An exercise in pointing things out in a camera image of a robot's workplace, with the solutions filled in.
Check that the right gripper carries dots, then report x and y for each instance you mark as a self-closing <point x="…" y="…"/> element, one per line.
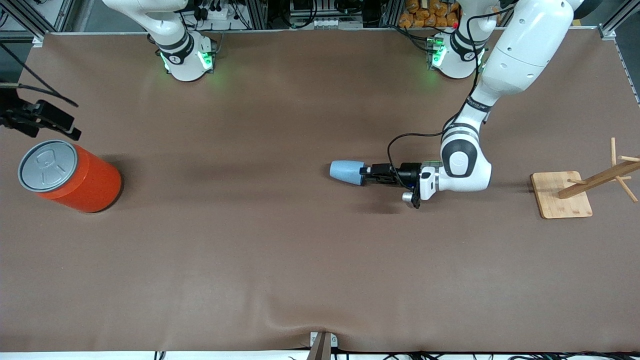
<point x="22" y="118"/>

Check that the orange can with grey lid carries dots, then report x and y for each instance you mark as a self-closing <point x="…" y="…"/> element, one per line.
<point x="85" y="182"/>

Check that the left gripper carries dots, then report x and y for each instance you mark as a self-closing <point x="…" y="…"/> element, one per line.
<point x="407" y="174"/>

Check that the light blue cup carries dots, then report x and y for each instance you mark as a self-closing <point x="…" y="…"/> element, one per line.
<point x="345" y="171"/>

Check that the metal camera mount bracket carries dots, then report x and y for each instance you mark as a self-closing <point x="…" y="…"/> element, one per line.
<point x="322" y="345"/>

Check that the flat white power strip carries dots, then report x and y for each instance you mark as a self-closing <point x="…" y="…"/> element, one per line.
<point x="332" y="22"/>

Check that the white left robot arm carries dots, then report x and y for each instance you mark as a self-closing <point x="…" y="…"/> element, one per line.
<point x="520" y="55"/>

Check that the brown table cover mat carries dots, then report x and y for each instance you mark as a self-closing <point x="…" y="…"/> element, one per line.
<point x="320" y="240"/>

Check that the wooden mug tree stand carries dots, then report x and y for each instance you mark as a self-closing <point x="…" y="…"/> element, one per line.
<point x="560" y="200"/>

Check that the orange snack bag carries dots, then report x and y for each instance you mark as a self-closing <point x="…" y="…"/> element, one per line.
<point x="425" y="15"/>

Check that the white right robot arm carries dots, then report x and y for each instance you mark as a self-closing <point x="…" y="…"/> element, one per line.
<point x="181" y="65"/>

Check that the white power strip with plugs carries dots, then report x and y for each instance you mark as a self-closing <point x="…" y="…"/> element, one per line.
<point x="217" y="12"/>

